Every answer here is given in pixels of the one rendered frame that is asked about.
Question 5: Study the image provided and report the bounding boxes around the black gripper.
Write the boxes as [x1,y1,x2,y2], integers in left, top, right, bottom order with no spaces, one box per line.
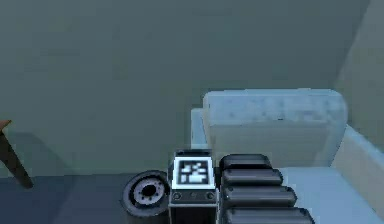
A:
[120,169,172,224]

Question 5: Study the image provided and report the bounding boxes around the pale blue pillow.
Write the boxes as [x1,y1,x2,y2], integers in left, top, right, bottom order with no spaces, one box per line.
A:
[202,88,349,168]

